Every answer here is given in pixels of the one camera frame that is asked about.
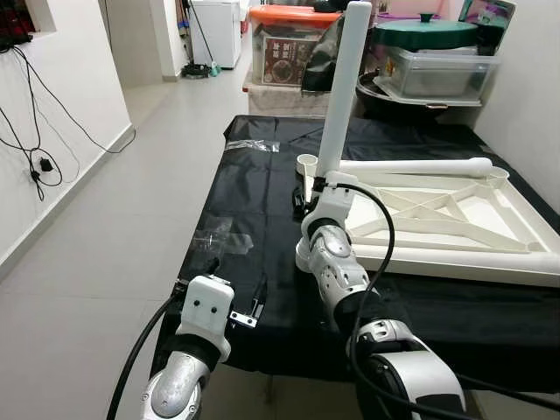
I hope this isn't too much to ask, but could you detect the white plastic children table top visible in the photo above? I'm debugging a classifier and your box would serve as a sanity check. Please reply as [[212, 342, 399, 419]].
[[296, 153, 560, 288]]

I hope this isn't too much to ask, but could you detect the black floor mop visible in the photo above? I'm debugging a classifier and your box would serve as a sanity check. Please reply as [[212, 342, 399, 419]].
[[179, 0, 220, 80]]

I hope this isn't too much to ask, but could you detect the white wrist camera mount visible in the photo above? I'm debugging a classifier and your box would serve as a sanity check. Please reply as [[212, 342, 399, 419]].
[[179, 274, 235, 361], [302, 171, 358, 242]]

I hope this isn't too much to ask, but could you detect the beige patterned cloth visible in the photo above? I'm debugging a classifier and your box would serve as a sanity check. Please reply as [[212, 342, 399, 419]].
[[243, 83, 364, 119]]

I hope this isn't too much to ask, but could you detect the black wok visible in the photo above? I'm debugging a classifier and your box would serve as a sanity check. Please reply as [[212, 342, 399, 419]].
[[354, 74, 482, 123]]

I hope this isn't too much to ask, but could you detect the clear plastic wrap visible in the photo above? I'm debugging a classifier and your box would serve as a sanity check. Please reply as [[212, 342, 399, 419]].
[[234, 138, 281, 155], [194, 217, 253, 256]]

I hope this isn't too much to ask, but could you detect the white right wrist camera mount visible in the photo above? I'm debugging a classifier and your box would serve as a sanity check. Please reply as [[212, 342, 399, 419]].
[[302, 171, 358, 242]]

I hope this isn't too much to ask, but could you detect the green pot lid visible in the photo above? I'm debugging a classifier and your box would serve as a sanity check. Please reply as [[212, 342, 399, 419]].
[[374, 10, 482, 52]]

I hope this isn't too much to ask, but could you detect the white household appliance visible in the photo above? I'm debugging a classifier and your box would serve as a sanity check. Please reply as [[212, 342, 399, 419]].
[[188, 0, 243, 71]]

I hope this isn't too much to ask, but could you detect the pink cardboard box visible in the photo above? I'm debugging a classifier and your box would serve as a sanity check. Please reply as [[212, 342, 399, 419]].
[[367, 0, 465, 23]]

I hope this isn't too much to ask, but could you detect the colourful printed box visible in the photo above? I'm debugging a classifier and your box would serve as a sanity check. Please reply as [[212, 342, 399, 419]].
[[459, 0, 517, 53]]

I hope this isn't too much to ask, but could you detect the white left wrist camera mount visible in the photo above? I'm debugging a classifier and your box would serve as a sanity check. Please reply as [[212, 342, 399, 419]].
[[179, 274, 235, 361]]

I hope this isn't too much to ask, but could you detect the black bag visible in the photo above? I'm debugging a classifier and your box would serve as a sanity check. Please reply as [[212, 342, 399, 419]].
[[302, 17, 347, 95]]

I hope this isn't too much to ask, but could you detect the looped black wall cable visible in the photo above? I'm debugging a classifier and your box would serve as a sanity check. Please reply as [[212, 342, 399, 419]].
[[0, 48, 67, 204]]

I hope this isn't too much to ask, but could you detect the clear plastic storage box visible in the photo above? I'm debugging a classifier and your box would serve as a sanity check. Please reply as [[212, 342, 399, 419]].
[[381, 45, 501, 102]]

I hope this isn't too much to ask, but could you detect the long black wall cable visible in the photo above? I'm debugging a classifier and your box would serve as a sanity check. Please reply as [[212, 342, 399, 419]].
[[10, 45, 139, 157]]

